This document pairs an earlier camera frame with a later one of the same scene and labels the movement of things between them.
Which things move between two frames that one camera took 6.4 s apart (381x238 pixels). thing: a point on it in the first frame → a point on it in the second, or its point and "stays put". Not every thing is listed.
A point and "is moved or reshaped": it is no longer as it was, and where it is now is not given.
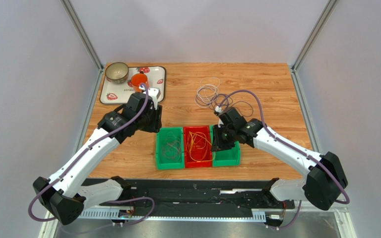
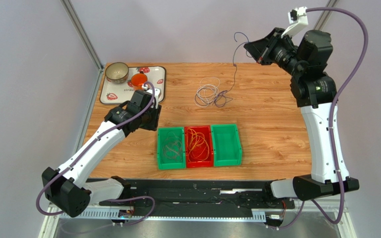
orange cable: (197, 146) is moved or reshaped
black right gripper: (221, 142) → (265, 48)
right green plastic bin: (226, 157) stays put
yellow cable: (199, 148) is moved or reshaped
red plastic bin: (198, 147) stays put
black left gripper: (157, 123) stays put
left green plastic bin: (169, 145) stays put
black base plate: (235, 194) stays put
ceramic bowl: (116, 72) stays put
